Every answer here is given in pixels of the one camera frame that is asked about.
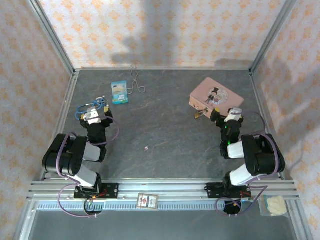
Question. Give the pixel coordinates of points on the small brass padlock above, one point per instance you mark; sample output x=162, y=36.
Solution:
x=198, y=115

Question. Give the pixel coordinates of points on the pink tin box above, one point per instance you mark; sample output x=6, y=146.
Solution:
x=215, y=95

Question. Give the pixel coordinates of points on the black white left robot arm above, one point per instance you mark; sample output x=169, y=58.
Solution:
x=65, y=155

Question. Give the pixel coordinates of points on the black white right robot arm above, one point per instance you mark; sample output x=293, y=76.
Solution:
x=262, y=155

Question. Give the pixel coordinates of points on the blue stethoscope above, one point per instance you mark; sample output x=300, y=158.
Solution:
x=81, y=110

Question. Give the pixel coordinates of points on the blue snack packet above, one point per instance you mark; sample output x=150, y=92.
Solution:
x=120, y=92

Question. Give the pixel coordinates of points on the printed card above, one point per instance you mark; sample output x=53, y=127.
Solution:
x=147, y=201

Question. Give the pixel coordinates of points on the clear bag of gloves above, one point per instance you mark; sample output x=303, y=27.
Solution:
x=273, y=205

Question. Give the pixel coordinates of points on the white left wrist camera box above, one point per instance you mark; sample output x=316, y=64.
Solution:
x=91, y=116

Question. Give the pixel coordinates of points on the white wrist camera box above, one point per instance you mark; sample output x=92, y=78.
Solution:
x=91, y=116
x=233, y=113

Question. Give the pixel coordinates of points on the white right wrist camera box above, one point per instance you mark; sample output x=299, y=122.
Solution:
x=233, y=113

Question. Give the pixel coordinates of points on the aluminium table side rail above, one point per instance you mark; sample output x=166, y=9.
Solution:
x=261, y=105
x=66, y=107

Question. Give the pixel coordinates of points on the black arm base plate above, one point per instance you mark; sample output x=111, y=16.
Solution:
x=215, y=190
x=110, y=191

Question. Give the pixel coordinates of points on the aluminium rear frame bar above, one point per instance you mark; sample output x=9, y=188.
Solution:
x=162, y=68

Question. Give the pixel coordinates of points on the aluminium mounting rail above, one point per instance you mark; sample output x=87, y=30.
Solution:
x=162, y=188

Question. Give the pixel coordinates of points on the aluminium frame post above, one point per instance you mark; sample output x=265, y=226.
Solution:
x=51, y=35
x=273, y=35

